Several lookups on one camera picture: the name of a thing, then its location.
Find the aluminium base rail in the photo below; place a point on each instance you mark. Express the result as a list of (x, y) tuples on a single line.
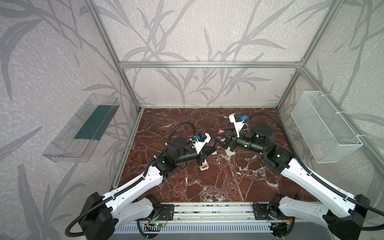
[(210, 211)]

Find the red white remote control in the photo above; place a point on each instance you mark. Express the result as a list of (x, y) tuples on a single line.
[(202, 161)]

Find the clear plastic wall bin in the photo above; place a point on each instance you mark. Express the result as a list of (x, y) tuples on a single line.
[(79, 138)]

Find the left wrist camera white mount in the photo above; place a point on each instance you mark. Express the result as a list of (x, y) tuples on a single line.
[(199, 141)]

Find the aluminium frame crossbar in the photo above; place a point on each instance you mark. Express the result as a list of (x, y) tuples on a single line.
[(173, 65)]

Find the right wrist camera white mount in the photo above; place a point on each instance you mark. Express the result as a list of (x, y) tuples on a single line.
[(240, 122)]

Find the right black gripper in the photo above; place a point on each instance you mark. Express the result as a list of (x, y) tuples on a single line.
[(229, 143)]

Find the white remote control yellow buttons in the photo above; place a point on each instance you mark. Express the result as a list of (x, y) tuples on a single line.
[(229, 153)]

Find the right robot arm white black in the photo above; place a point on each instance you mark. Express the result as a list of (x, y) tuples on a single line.
[(341, 212)]

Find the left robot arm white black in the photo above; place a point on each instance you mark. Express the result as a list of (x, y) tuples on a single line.
[(103, 214)]

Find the white wire mesh basket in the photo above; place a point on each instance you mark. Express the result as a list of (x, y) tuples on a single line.
[(326, 132)]

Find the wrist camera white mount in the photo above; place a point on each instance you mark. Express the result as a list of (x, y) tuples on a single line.
[(199, 141), (240, 122)]

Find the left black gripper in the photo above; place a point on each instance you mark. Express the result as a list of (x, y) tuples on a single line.
[(199, 154)]

